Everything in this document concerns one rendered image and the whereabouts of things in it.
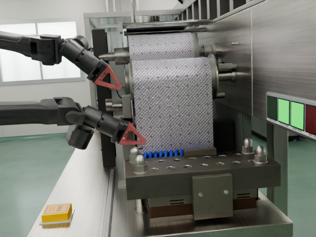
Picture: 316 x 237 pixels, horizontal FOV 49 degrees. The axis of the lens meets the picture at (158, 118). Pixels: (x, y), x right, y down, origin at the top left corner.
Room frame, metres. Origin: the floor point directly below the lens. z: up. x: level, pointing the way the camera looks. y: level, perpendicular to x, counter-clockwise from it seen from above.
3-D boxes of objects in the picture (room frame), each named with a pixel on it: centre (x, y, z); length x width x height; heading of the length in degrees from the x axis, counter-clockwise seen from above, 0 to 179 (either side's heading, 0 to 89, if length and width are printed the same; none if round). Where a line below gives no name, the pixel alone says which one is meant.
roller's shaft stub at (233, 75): (1.10, -0.22, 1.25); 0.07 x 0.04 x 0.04; 95
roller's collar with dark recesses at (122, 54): (1.32, 0.12, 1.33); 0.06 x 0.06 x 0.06; 5
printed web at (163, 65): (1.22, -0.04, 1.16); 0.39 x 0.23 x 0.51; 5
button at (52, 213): (0.89, 0.29, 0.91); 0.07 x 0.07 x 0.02; 5
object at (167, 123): (1.02, -0.05, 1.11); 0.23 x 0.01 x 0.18; 95
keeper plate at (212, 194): (0.82, -0.13, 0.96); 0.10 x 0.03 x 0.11; 95
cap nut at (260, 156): (0.88, -0.27, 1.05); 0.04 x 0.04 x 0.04
